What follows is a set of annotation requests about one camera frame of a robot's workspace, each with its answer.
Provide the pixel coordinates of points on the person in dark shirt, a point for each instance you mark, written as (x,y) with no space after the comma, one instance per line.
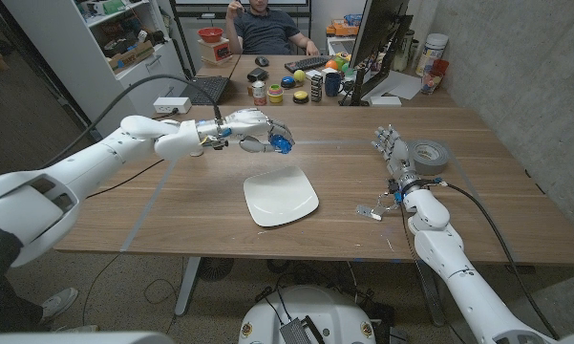
(265,31)

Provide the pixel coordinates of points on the dark blue mug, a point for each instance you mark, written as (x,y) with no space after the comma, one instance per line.
(333,85)

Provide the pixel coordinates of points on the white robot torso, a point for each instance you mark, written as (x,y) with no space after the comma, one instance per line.
(325,310)

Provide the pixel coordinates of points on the white sneaker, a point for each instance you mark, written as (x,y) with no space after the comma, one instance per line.
(59,302)

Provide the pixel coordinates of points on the white wipes canister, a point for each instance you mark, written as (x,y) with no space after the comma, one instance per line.
(432,52)

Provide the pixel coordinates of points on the patterned drinking glass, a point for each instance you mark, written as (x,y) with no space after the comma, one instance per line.
(430,83)

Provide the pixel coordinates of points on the black keyboard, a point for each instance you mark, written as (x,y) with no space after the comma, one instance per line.
(308,63)

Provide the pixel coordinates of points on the cardboard box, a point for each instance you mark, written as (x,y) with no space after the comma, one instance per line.
(131,57)

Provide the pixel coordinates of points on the black block stack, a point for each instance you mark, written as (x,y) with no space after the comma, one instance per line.
(316,88)

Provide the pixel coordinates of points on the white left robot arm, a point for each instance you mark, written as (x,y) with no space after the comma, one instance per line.
(76,167)

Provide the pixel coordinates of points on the black pouch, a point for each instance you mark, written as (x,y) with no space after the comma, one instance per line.
(257,74)

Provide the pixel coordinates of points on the white power strip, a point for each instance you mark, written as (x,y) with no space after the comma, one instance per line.
(172,105)

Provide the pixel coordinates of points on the white shelf cabinet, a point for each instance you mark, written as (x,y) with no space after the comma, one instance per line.
(76,62)

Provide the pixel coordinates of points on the dark thermos bottle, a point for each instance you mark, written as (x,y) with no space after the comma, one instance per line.
(403,50)

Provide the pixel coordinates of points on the blue push button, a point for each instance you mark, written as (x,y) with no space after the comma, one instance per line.
(288,82)

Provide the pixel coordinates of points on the flat white box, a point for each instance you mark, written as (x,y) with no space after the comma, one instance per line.
(385,101)

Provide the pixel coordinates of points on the black laptop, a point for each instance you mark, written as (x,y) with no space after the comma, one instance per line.
(205,91)

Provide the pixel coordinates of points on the red cup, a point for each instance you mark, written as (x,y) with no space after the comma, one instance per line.
(441,66)

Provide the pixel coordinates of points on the white paper sheets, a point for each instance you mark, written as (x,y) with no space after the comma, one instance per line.
(403,86)

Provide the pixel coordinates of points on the black computer monitor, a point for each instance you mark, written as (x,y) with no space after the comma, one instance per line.
(377,28)

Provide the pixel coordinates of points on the white square paper plate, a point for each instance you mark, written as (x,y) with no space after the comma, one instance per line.
(279,196)

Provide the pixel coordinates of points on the yellow and black button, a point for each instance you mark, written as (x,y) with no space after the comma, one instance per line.
(301,97)

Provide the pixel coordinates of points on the grey table leg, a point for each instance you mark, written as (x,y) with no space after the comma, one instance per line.
(431,294)

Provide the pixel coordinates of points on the red bowl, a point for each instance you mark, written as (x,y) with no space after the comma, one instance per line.
(210,34)

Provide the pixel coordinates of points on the white and red box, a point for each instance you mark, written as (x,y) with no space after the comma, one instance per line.
(215,51)

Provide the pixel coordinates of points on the yellow tennis ball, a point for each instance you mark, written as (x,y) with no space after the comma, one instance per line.
(299,75)

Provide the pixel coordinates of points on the stacked coloured cups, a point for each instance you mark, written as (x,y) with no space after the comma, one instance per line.
(275,94)

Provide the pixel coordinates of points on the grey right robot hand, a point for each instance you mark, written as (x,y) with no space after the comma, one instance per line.
(398,153)

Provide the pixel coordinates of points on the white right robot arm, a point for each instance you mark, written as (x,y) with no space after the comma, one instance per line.
(468,282)

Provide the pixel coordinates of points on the white table leg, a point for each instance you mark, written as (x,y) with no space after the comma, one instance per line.
(188,284)

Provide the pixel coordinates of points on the orange toy box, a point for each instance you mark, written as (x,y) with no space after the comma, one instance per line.
(342,28)

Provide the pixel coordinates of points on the grey duct tape roll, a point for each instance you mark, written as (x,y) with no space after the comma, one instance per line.
(434,165)

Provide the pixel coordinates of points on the black computer mouse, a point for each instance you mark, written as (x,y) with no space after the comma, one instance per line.
(261,61)

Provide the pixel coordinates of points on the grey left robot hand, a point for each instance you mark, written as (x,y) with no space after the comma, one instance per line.
(250,122)

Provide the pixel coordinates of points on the blue spiky stress ball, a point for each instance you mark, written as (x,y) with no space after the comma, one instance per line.
(281,144)

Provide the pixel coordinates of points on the red and white can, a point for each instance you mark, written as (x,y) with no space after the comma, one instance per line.
(259,93)

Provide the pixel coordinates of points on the orange ball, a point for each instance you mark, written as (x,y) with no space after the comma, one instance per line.
(331,65)

